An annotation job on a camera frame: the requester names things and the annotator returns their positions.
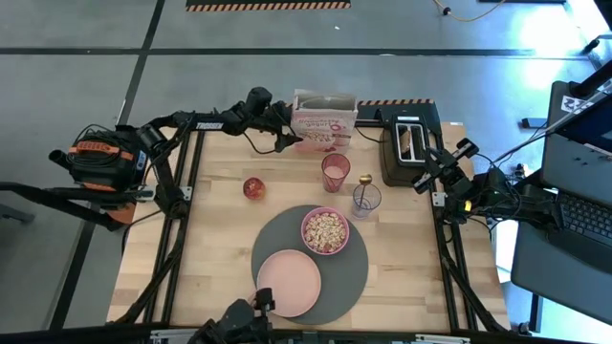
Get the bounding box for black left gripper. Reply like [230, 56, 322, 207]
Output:
[229, 85, 304, 154]

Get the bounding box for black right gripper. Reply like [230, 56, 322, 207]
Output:
[411, 137, 480, 196]

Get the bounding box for strawberry yogurt cereal box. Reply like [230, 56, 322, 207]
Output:
[290, 88, 360, 155]

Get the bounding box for red apple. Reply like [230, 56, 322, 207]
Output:
[242, 177, 267, 201]

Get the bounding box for gold spoon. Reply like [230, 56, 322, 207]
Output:
[356, 173, 374, 214]

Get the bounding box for black toaster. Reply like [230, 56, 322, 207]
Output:
[381, 110, 439, 187]

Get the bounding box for pink plastic cup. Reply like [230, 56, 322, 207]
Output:
[320, 152, 352, 194]

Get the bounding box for clear plastic cup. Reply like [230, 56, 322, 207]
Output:
[352, 183, 383, 220]

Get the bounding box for cereal pieces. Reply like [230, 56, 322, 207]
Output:
[304, 211, 347, 253]

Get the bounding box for pink bowl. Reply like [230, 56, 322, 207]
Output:
[300, 205, 351, 256]

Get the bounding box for orange black hazard tape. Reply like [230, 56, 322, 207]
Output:
[185, 0, 352, 13]

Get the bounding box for white paper sign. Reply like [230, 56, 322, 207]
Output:
[559, 94, 590, 115]

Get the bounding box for round grey woven placemat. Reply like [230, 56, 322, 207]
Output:
[251, 204, 370, 326]

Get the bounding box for pink plate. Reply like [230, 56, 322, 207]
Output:
[256, 248, 323, 319]

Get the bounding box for laptop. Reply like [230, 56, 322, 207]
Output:
[539, 78, 612, 273]

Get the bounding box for grey cart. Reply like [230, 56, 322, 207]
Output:
[510, 219, 612, 326]

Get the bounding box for black stand pole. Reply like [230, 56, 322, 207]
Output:
[571, 59, 612, 99]

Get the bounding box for black mechanical device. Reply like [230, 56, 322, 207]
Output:
[187, 286, 277, 344]

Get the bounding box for black stand leg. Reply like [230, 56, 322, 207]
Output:
[0, 181, 144, 230]

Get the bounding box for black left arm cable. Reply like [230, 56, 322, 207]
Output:
[242, 129, 278, 156]

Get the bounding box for black toaster cord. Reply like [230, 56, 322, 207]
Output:
[354, 126, 386, 144]

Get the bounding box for black hazard striped cable ramp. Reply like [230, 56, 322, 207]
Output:
[356, 98, 444, 135]

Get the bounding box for black table frame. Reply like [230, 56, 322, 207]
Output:
[114, 114, 511, 335]

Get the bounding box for yellow floor cable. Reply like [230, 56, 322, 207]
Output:
[432, 0, 508, 24]

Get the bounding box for silver mounting bracket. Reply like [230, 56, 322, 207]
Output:
[414, 333, 472, 344]
[149, 328, 193, 341]

